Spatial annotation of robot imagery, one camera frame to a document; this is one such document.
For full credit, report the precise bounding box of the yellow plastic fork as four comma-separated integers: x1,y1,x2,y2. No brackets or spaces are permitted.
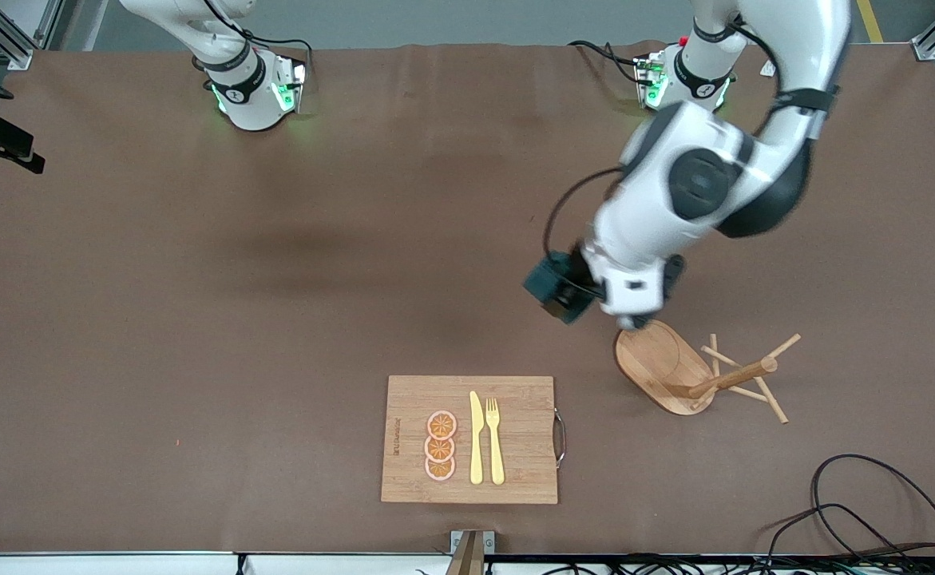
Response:
485,398,506,486

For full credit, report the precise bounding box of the white table edge rail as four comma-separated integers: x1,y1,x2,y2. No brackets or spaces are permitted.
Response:
0,550,935,575

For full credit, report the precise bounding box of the wooden mug tree stand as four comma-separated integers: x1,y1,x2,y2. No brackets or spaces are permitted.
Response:
615,319,801,425

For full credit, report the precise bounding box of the black looped cable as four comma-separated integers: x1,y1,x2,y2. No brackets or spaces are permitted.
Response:
766,502,935,573
810,454,935,561

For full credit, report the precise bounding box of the black base cable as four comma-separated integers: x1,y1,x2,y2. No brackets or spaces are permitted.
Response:
202,0,315,77
568,39,645,82

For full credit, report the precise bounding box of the black right base cable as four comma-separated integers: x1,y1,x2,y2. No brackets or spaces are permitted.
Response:
202,0,315,77

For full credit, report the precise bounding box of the dark green cup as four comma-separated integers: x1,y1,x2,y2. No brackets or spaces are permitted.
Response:
524,251,597,325

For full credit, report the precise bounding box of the wooden cutting board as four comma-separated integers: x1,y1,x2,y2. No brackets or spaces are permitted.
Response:
380,375,567,506

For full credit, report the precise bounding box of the yellow plastic knife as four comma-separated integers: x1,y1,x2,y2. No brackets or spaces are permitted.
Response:
469,391,485,486

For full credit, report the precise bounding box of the black left base cable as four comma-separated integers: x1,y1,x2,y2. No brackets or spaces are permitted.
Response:
568,39,645,82

